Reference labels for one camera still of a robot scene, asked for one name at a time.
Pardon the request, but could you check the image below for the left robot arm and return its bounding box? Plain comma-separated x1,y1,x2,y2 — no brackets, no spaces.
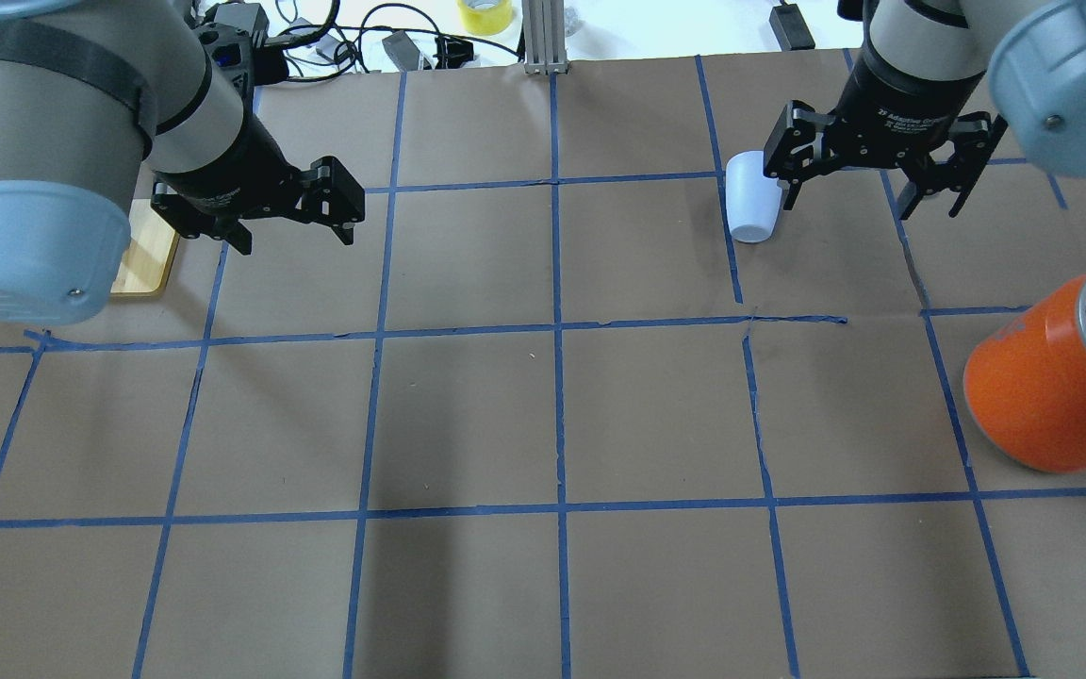
0,1,366,325

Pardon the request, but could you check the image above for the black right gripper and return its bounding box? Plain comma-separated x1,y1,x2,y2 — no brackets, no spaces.
763,38,1008,221

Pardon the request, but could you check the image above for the wooden cup rack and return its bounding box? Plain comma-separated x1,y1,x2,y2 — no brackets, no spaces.
109,199,180,301

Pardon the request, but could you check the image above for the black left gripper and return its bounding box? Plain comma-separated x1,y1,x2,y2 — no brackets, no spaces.
151,120,366,257

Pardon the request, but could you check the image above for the black power adapter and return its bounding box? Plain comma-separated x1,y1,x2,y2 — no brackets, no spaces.
768,1,817,52

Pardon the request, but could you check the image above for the light blue plastic cup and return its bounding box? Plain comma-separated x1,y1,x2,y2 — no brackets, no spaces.
725,149,783,244

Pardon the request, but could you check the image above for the orange can with silver lid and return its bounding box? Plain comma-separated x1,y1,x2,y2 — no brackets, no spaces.
963,275,1086,473

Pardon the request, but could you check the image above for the aluminium frame post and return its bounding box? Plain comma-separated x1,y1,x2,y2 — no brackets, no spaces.
521,0,569,75

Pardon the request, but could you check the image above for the grey small adapter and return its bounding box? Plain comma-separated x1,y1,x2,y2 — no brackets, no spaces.
381,30,434,72

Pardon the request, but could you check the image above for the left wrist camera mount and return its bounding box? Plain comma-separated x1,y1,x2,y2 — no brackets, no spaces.
194,1,290,104

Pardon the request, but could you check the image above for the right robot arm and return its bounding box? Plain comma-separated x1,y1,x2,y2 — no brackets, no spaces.
762,1,1086,219

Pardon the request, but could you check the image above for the yellow tape roll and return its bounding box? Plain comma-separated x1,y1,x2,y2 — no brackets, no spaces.
455,0,514,36

